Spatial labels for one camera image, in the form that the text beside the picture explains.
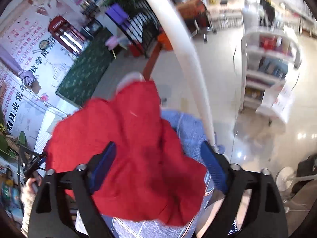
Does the red puffer jacket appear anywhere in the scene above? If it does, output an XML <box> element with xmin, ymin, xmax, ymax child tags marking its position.
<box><xmin>46</xmin><ymin>81</ymin><xmax>206</xmax><ymax>226</ymax></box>

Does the person's left hand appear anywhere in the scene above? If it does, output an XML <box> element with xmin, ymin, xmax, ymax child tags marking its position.
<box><xmin>25</xmin><ymin>171</ymin><xmax>42</xmax><ymax>194</ymax></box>

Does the white floor fan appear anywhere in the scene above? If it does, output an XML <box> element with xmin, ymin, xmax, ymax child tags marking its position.
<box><xmin>274</xmin><ymin>165</ymin><xmax>317</xmax><ymax>213</ymax></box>

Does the purple plaid bed sheet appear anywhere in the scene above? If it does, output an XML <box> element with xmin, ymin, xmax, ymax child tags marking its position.
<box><xmin>74</xmin><ymin>109</ymin><xmax>226</xmax><ymax>238</ymax></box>

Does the green patterned rug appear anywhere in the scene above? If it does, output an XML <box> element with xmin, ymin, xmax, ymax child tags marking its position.
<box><xmin>55</xmin><ymin>28</ymin><xmax>114</xmax><ymax>107</ymax></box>

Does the white display shelf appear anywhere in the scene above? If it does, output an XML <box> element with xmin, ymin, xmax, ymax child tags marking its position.
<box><xmin>239</xmin><ymin>26</ymin><xmax>302</xmax><ymax>124</ymax></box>

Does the red phone booth cabinet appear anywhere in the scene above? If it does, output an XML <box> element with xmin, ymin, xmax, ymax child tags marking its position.
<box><xmin>48</xmin><ymin>16</ymin><xmax>87</xmax><ymax>56</ymax></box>

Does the pink small stool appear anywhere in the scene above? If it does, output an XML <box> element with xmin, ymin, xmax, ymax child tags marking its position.
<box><xmin>105</xmin><ymin>36</ymin><xmax>127</xmax><ymax>60</ymax></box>

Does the white curved pole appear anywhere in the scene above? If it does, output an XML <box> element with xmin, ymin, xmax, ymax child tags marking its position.
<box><xmin>147</xmin><ymin>0</ymin><xmax>219</xmax><ymax>152</ymax></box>

